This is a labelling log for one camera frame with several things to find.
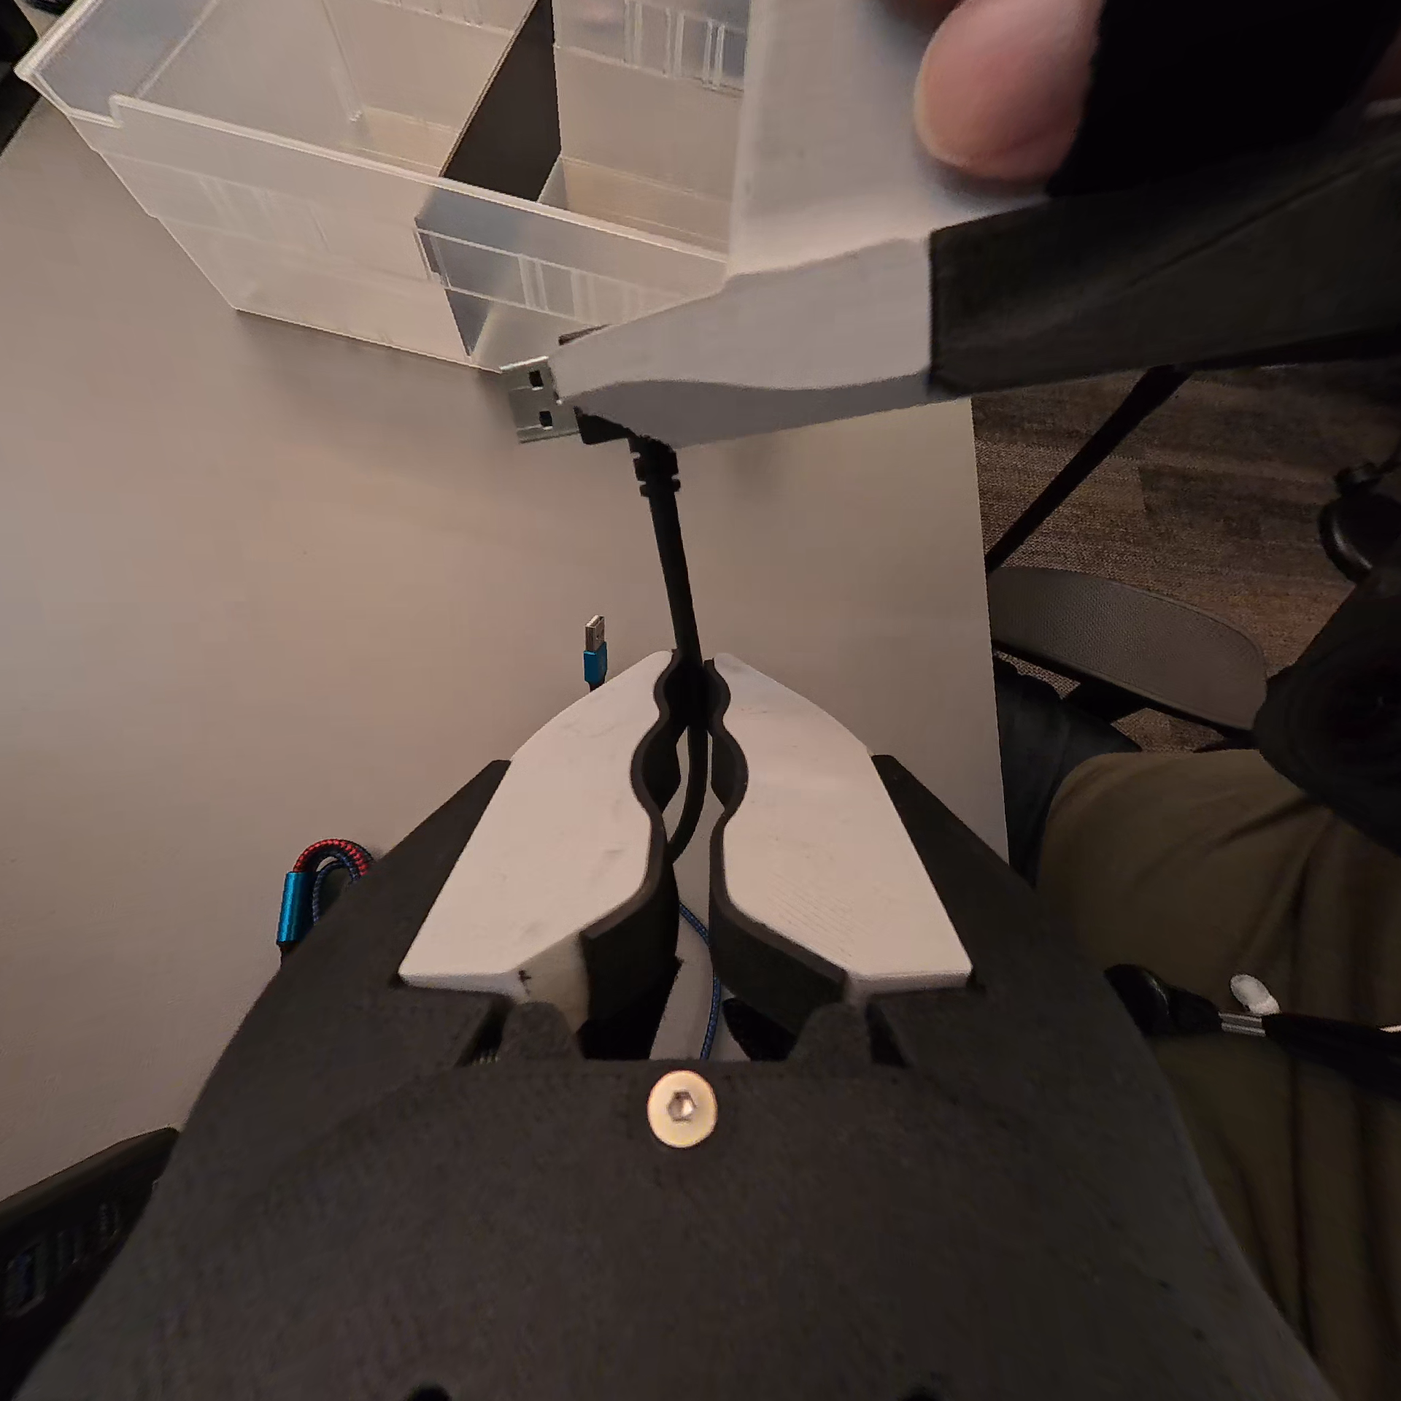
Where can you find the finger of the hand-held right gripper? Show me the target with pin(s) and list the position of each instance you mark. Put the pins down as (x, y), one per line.
(821, 306)

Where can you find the grey office chair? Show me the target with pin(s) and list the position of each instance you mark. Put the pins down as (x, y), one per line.
(1128, 645)

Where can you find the person's right hand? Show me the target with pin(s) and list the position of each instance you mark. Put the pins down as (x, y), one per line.
(996, 98)

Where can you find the dark cloth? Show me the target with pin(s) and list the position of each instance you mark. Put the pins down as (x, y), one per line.
(1346, 722)

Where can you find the black usb hub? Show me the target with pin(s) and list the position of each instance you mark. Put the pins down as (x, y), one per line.
(77, 1225)

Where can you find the dark bin divider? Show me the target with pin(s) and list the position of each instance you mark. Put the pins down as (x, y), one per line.
(504, 108)

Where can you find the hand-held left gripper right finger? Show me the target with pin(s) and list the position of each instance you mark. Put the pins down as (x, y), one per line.
(843, 863)

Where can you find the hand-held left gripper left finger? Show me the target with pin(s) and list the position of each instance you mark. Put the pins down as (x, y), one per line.
(536, 853)

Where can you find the clear plastic bin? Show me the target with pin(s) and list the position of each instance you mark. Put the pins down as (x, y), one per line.
(274, 196)

